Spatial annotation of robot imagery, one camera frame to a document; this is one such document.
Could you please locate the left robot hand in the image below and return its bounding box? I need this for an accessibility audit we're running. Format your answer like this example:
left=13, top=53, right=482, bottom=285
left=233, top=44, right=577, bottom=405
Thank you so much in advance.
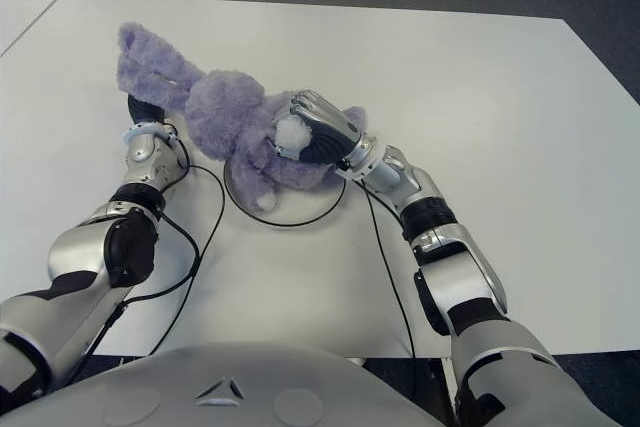
left=125, top=93, right=170, bottom=126

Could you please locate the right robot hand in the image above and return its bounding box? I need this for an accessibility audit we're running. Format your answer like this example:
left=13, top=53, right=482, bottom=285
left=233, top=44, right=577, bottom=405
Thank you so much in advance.
left=272, top=89, right=364, bottom=168

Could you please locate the white plate black rim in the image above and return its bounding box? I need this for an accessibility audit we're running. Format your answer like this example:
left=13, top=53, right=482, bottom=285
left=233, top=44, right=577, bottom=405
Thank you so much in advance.
left=223, top=161, right=347, bottom=228

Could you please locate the purple plush bunny doll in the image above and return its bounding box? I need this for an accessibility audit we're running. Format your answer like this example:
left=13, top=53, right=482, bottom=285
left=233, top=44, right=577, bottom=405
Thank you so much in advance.
left=115, top=21, right=369, bottom=211

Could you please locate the grey robot torso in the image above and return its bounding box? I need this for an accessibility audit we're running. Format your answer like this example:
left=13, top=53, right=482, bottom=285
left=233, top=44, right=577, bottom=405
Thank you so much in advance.
left=0, top=341, right=471, bottom=427

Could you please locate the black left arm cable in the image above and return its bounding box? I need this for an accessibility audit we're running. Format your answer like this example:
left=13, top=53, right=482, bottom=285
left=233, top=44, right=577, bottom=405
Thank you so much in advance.
left=74, top=164, right=226, bottom=378

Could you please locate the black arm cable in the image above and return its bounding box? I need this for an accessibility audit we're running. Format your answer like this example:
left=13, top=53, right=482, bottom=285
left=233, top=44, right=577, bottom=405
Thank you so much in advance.
left=354, top=179, right=416, bottom=359
left=74, top=164, right=226, bottom=378

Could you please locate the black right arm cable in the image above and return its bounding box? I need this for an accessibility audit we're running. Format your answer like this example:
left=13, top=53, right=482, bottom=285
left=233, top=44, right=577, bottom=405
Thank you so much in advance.
left=354, top=179, right=416, bottom=359

